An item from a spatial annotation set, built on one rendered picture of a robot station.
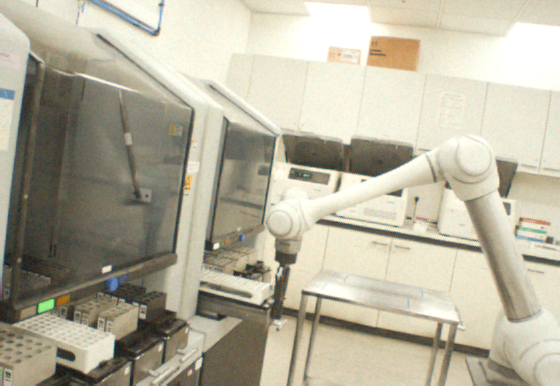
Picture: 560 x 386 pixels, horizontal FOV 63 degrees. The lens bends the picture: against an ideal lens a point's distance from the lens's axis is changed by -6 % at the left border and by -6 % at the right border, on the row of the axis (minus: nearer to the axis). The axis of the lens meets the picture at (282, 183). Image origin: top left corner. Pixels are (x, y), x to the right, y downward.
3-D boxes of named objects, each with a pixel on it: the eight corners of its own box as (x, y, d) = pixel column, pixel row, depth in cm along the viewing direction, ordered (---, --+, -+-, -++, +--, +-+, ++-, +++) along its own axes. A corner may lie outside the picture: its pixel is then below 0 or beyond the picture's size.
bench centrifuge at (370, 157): (333, 216, 386) (347, 131, 382) (343, 211, 446) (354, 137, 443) (402, 229, 373) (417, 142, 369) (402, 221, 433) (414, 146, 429)
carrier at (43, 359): (47, 370, 90) (49, 342, 89) (55, 373, 89) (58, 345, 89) (0, 395, 78) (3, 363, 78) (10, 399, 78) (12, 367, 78)
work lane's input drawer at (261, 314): (90, 285, 172) (93, 261, 171) (111, 278, 185) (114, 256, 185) (277, 335, 154) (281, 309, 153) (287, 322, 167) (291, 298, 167)
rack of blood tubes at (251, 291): (178, 288, 164) (180, 271, 164) (191, 282, 174) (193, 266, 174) (259, 308, 157) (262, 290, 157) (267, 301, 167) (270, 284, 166)
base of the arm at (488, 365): (527, 368, 162) (530, 353, 161) (544, 395, 140) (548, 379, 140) (476, 357, 166) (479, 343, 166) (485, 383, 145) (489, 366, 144)
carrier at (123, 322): (130, 326, 119) (132, 304, 119) (137, 328, 119) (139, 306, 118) (104, 341, 108) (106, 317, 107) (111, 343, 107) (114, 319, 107)
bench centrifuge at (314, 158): (263, 204, 402) (275, 127, 398) (284, 200, 461) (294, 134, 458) (328, 216, 386) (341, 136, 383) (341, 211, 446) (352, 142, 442)
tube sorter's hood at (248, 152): (85, 222, 171) (109, 50, 168) (163, 211, 230) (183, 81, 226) (212, 252, 158) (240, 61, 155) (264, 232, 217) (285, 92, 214)
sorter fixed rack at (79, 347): (-24, 340, 100) (-22, 313, 99) (11, 327, 109) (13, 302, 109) (85, 379, 92) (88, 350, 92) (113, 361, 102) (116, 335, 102)
